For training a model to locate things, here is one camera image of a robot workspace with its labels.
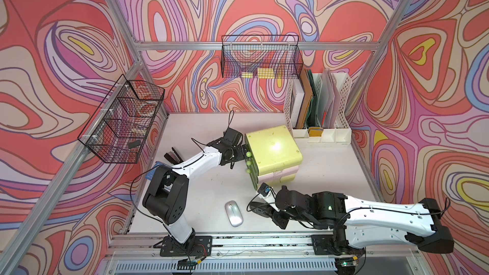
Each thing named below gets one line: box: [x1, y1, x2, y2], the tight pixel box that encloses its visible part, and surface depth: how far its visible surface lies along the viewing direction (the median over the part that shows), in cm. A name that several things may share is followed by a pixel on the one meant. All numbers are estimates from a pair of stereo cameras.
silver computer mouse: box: [224, 200, 244, 228], surface depth 82 cm
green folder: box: [304, 69, 318, 129], surface depth 95 cm
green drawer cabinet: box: [245, 125, 304, 191], surface depth 79 cm
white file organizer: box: [283, 72, 353, 144], surface depth 103 cm
